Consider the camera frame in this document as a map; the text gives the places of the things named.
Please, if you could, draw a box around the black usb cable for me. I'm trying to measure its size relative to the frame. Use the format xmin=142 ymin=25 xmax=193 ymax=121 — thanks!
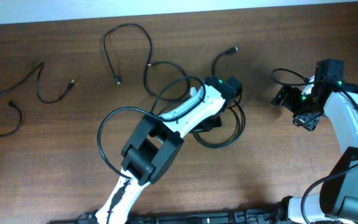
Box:
xmin=0 ymin=62 xmax=75 ymax=137
xmin=191 ymin=46 xmax=247 ymax=149
xmin=103 ymin=23 xmax=190 ymax=102

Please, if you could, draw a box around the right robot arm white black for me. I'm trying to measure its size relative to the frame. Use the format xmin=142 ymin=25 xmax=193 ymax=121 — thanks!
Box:
xmin=271 ymin=59 xmax=358 ymax=223

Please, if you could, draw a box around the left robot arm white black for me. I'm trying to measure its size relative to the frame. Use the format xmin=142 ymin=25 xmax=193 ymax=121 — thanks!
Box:
xmin=93 ymin=77 xmax=242 ymax=223

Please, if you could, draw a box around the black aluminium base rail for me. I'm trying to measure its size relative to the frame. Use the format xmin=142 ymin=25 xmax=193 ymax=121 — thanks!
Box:
xmin=48 ymin=207 xmax=287 ymax=224

